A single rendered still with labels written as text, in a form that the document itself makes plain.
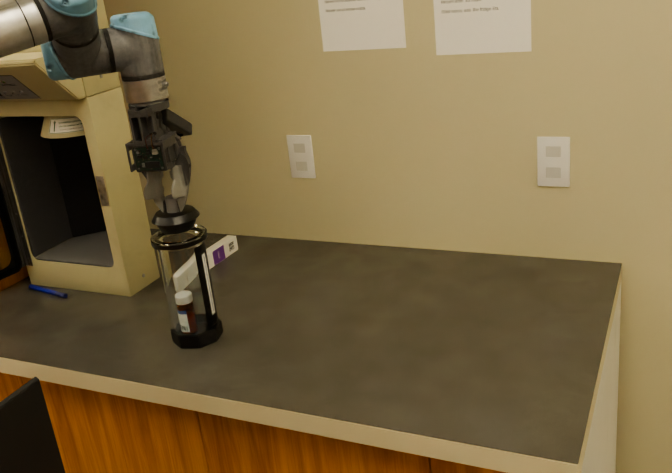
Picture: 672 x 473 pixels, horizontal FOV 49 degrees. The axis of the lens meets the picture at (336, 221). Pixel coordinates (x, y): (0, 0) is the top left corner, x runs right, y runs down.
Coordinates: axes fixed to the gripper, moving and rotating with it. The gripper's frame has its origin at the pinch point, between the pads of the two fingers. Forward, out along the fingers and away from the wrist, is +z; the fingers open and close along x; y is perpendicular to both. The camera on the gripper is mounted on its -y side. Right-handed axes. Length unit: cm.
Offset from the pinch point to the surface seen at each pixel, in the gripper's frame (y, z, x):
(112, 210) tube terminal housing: -19.1, 7.5, -23.4
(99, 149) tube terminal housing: -19.3, -6.6, -23.4
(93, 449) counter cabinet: 9, 50, -24
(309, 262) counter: -36.2, 28.8, 15.8
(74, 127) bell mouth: -24.7, -10.6, -31.4
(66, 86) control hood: -14.2, -21.4, -24.8
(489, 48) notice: -41, -19, 60
